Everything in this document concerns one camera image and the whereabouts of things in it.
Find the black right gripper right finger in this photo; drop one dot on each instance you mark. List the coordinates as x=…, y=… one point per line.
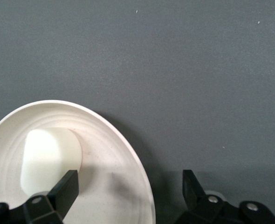
x=198, y=203

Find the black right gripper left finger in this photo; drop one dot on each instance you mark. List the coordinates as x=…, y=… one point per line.
x=63, y=189

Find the white steamed bun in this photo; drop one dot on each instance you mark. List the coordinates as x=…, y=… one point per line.
x=49, y=154

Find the round cream plate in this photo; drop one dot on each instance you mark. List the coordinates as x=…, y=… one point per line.
x=109, y=163

